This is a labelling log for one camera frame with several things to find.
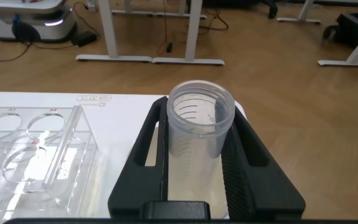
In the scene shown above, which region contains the white standing desk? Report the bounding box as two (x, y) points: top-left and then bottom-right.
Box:
(75, 0), (153, 63)
(152, 0), (226, 67)

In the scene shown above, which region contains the long white desk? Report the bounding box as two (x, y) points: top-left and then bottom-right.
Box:
(276, 0), (358, 68)

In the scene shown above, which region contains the black floor cable bundle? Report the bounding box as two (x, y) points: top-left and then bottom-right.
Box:
(155, 0), (229, 54)

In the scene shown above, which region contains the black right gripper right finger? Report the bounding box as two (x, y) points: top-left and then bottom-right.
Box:
(221, 105), (306, 220)

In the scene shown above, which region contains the black power adapter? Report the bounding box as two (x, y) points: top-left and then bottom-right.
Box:
(70, 30), (98, 47)

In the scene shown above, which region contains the white humanoid robot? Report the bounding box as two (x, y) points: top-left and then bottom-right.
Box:
(0, 0), (77, 44)

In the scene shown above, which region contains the white label sticker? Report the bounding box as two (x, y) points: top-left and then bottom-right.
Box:
(76, 94), (113, 108)

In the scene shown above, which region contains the clear acrylic test tube rack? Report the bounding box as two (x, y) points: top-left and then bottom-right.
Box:
(0, 105), (99, 218)

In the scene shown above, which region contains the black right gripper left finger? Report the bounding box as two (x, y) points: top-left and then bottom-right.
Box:
(107, 95), (170, 219)

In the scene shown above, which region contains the yellow pigment test tube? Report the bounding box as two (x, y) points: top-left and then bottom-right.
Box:
(165, 80), (236, 218)

